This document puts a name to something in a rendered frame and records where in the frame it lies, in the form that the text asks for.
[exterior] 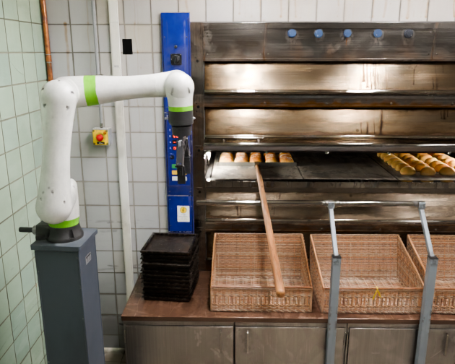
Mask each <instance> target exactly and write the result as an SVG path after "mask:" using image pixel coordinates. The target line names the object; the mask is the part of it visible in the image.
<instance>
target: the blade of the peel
mask: <svg viewBox="0 0 455 364"><path fill-rule="evenodd" d="M233 156H234V158H233V162H220V155H218V159H217V166H254V162H249V158H248V162H235V155H233ZM291 157H292V159H293V161H294V162H265V161H264V158H263V162H259V163H260V166H297V162H296V161H295V159H294V158H293V156H292V155H291Z"/></svg>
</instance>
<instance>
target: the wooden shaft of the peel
mask: <svg viewBox="0 0 455 364"><path fill-rule="evenodd" d="M255 168H256V176H257V181H258V185H259V193H260V198H261V206H262V211H263V216H264V224H265V229H266V237H267V242H268V247H269V255H270V259H271V264H272V272H273V277H274V285H275V290H276V294H277V297H278V298H283V297H284V296H285V287H284V284H283V280H282V273H281V269H280V263H279V259H278V255H277V248H276V244H275V241H274V234H273V230H272V224H271V220H270V216H269V209H268V205H267V199H266V195H265V191H264V184H263V181H262V177H261V170H260V166H259V165H256V166H255Z"/></svg>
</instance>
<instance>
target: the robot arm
mask: <svg viewBox="0 0 455 364"><path fill-rule="evenodd" d="M193 94H194V82H193V80H192V78H190V76H189V75H187V74H186V73H185V72H183V71H180V70H173V71H167V72H162V73H157V74H146V75H136V76H69V77H59V78H57V79H55V80H51V81H50V82H47V83H46V84H44V86H43V87H42V89H41V91H40V108H41V118H42V137H43V143H42V162H41V171H40V183H39V188H38V196H37V200H36V204H35V211H36V213H37V215H38V217H39V218H40V219H41V220H42V221H41V222H39V223H38V224H37V225H34V226H33V227H19V232H22V233H32V234H33V235H35V239H36V240H37V241H41V240H45V239H46V240H47V241H48V242H51V243H70V242H73V241H77V240H79V239H80V238H82V237H83V236H84V231H83V229H81V227H80V224H79V199H78V190H77V182H76V181H75V180H74V179H71V178H70V153H71V141H72V128H73V123H74V114H75V109H76V108H81V107H87V106H92V105H101V104H106V103H112V102H116V101H121V100H130V99H137V98H167V99H168V112H169V115H168V117H165V120H168V123H169V124H170V125H171V126H172V135H173V136H175V137H178V141H176V165H175V167H176V168H177V176H178V184H186V174H190V173H191V166H190V157H191V155H190V149H189V140H188V136H189V135H191V125H192V124H193V123H194V119H196V118H195V117H193ZM179 163H181V164H179Z"/></svg>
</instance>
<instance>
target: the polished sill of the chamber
mask: <svg viewBox="0 0 455 364"><path fill-rule="evenodd" d="M262 181H263V184H264V188H359V189H455V180H355V179H262ZM205 187H238V188H258V187H259V185H258V181H257V179H226V178H206V179H205Z"/></svg>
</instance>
